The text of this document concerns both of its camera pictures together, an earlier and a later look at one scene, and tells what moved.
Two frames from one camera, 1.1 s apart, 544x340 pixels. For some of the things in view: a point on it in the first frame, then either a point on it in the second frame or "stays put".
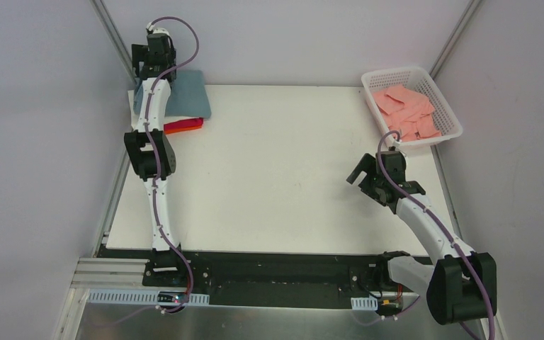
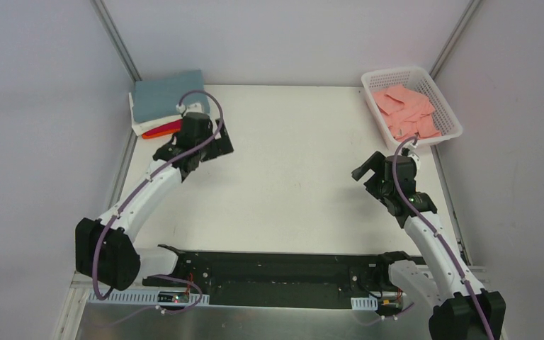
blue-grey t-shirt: [188, 96] stays put
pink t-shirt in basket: [409, 115] stays put
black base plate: [270, 278] stays put
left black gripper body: [139, 54] to [217, 148]
